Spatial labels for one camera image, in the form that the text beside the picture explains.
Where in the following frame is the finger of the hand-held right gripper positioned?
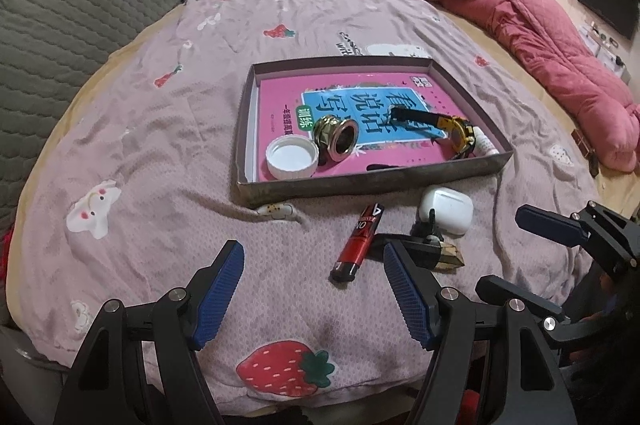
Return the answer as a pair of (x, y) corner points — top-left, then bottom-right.
(475, 275), (571, 336)
(515, 201), (640, 278)

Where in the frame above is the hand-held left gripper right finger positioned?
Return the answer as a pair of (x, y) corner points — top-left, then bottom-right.
(382, 239), (578, 425)

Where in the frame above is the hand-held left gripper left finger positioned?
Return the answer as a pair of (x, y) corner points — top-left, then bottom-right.
(52, 240), (246, 425)

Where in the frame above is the red and black lighter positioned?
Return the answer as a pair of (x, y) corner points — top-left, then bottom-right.
(329, 204), (386, 283)

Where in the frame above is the shallow cardboard box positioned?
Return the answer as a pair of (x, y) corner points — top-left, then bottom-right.
(235, 55), (515, 208)

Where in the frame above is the gold and black wristwatch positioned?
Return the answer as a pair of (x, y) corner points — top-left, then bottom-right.
(389, 105), (476, 162)

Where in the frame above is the white ribbed bottle cap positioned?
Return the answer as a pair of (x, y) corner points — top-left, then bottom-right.
(266, 138), (320, 180)

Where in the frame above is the gold metal cap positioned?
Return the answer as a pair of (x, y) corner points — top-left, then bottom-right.
(313, 116), (361, 166)

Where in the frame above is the person's right hand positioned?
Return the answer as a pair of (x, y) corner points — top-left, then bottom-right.
(570, 272), (626, 366)

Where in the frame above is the black clip with wooden piece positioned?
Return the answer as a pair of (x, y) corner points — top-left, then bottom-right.
(372, 210), (466, 276)

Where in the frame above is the small brown box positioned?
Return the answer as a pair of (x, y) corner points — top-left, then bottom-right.
(571, 128), (593, 156)

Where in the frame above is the white earbuds case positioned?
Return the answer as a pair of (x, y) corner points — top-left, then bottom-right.
(419, 186), (474, 236)

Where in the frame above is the lilac strawberry print bedsheet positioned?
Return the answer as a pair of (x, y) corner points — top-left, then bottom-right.
(10, 0), (621, 411)

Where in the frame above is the pink quilted blanket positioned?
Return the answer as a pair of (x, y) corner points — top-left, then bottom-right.
(404, 0), (640, 173)

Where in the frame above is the pink and blue book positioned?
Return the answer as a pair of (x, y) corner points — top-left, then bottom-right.
(257, 72), (493, 181)

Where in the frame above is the grey quilted cover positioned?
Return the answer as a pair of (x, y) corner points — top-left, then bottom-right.
(0, 0), (211, 236)

